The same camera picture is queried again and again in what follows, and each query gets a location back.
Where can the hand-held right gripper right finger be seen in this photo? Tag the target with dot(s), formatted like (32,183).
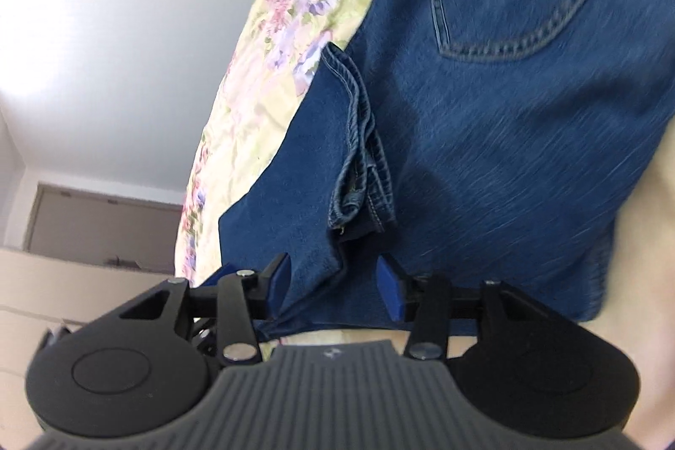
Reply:
(391,289)

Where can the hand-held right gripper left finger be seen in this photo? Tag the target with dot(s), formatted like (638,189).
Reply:
(278,286)

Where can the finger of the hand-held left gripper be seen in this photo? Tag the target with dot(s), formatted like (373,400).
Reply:
(219,277)

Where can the blue denim pants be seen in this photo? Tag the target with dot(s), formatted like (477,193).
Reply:
(474,139)

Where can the interior door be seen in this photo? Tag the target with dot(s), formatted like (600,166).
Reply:
(95,223)

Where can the beige wardrobe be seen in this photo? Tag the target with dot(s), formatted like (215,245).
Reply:
(47,286)

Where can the floral bed blanket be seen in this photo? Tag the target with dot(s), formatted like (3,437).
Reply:
(253,75)

